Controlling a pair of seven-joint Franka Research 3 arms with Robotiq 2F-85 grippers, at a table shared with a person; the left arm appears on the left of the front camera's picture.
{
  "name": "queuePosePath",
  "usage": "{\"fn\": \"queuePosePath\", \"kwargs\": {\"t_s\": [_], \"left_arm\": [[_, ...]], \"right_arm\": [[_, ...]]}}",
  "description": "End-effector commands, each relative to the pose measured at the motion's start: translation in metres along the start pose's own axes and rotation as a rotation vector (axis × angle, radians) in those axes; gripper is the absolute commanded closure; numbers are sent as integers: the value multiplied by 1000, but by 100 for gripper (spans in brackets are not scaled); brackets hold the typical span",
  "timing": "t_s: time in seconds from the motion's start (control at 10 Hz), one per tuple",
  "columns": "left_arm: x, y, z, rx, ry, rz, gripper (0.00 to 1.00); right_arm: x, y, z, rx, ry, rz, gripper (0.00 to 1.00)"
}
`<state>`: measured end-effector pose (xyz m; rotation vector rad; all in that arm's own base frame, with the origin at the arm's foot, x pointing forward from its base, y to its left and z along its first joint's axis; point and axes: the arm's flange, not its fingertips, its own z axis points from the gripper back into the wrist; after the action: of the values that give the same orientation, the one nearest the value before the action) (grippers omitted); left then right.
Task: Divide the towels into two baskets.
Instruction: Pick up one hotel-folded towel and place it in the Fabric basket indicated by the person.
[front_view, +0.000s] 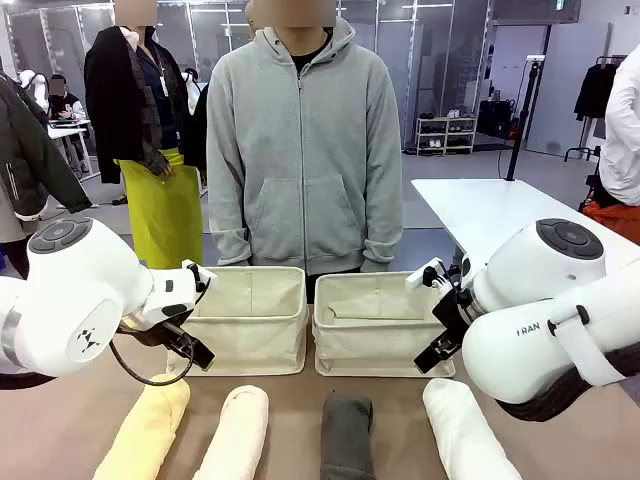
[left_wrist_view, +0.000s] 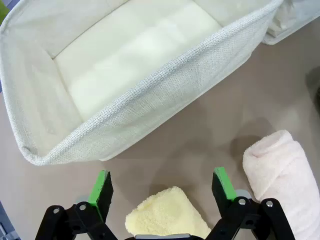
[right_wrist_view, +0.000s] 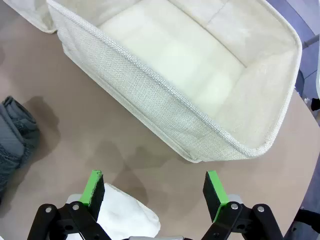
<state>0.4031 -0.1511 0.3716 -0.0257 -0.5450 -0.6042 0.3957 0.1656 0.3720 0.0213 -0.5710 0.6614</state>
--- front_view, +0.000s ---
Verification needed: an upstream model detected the black clothes rack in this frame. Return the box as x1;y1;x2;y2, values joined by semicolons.
564;55;627;163

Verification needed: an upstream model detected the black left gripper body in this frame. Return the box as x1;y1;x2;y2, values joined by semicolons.
128;321;200;358

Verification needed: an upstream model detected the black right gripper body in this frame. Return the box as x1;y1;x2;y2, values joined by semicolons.
431;285;476;347

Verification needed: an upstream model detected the thick black left arm hose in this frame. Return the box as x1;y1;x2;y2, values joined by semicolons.
0;371;59;392

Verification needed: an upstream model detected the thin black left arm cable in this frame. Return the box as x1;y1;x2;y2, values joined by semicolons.
108;327;197;387

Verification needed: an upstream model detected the hanging black garment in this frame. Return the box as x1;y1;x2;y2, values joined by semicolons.
573;62;619;122

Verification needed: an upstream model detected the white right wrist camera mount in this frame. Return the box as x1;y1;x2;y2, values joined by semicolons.
405;256;451;297

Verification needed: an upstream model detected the person black coat yellow skirt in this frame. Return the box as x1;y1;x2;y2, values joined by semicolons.
83;0;209;272

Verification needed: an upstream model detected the yellow towel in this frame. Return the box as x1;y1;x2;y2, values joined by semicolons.
92;373;192;480

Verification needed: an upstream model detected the white side table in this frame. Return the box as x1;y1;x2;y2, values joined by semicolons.
410;177;640;292

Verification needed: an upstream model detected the white background desk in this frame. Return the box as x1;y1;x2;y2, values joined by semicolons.
46;118;102;182

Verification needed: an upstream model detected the person in dark green jacket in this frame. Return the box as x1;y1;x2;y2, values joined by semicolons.
0;69;94;281

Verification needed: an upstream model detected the bald person in black clothes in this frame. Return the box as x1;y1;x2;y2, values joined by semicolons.
191;0;261;174

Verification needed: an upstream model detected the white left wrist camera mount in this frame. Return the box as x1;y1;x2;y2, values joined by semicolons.
180;258;220;302

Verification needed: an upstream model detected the person in grey zip hoodie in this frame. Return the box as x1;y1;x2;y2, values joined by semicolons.
205;0;405;277

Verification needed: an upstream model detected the white mannequin torso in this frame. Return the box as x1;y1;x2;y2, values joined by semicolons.
180;69;209;119
16;69;50;114

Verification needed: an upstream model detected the black tripod pole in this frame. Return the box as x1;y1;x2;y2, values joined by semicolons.
505;56;547;182

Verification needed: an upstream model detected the black cases stack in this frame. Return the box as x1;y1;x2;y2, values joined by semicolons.
476;98;517;139

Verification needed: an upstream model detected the white shoe rack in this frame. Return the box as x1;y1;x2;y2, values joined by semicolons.
415;115;478;157

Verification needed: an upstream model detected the white towel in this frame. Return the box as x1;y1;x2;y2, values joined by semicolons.
421;377;524;480

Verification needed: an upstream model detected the black braided right arm hose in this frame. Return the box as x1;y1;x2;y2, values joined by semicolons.
497;341;640;424

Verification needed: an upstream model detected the orange cloth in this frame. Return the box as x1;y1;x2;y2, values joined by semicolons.
581;198;640;237

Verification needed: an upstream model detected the seated person in varsity jacket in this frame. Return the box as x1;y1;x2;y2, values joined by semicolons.
47;74;89;122

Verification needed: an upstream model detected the dark grey towel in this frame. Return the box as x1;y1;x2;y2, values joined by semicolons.
319;392;376;480

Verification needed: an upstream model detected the cream towel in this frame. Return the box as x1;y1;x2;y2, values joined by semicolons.
192;384;271;480

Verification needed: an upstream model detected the beige fabric basket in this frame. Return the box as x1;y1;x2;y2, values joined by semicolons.
167;265;309;378
311;271;458;379

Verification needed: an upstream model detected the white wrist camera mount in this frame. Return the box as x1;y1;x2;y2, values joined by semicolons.
405;256;451;297
180;258;220;302

